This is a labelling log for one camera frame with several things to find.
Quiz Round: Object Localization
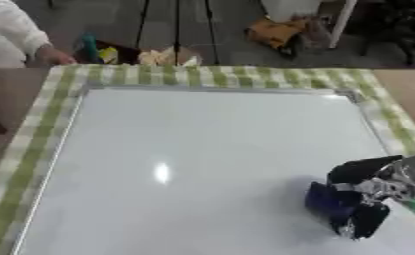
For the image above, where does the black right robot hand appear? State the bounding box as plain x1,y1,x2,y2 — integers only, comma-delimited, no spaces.
325,154,406,241

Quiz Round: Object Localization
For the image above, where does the black chair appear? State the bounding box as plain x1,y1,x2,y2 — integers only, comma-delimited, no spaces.
354,0,415,66

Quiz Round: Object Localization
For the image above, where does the white bin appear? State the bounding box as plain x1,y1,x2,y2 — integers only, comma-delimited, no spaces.
259,0,324,23

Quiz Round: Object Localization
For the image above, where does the person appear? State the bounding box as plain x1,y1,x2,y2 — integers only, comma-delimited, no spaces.
0,0,79,70

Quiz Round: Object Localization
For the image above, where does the orange and black bag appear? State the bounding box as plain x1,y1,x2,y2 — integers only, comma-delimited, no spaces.
243,15,309,60

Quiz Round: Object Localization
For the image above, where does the person's hand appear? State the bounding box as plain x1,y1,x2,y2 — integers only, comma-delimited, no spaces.
34,45,79,66

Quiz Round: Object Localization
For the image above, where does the dark blue whiteboard eraser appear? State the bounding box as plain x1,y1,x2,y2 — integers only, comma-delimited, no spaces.
303,180,357,230

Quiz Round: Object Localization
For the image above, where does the white whiteboard with silver frame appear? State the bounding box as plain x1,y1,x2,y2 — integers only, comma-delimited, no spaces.
8,85,415,255

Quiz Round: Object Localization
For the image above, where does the white table leg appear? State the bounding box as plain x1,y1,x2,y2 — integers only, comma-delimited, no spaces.
326,0,360,50

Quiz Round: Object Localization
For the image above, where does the black tripod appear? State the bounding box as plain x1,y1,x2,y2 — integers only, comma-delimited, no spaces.
133,0,223,66

